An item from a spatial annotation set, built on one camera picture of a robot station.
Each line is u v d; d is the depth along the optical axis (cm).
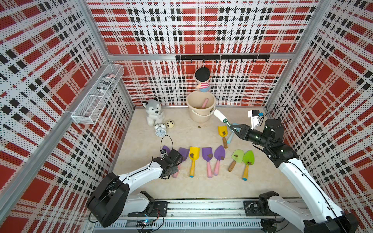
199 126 108
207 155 93
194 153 94
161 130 99
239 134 66
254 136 61
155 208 72
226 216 73
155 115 99
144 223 69
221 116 78
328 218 37
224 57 88
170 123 107
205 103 111
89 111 93
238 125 67
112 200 41
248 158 91
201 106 112
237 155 93
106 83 78
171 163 67
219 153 95
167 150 81
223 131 104
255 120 64
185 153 94
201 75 93
